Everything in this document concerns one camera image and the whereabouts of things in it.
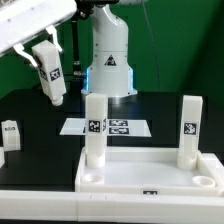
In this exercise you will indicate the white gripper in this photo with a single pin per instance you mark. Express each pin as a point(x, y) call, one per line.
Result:
point(23, 20)

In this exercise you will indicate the white desk tabletop tray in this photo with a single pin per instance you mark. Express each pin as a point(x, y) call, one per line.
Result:
point(151, 171)

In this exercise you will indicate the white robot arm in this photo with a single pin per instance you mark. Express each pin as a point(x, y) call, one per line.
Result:
point(109, 72)

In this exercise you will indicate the white marker sheet with tags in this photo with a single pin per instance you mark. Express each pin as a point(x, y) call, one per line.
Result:
point(115, 127)

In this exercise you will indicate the white left fence piece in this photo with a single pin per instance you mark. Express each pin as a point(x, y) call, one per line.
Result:
point(2, 158)

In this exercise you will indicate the white front fence bar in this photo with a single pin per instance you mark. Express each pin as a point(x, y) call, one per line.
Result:
point(99, 207)

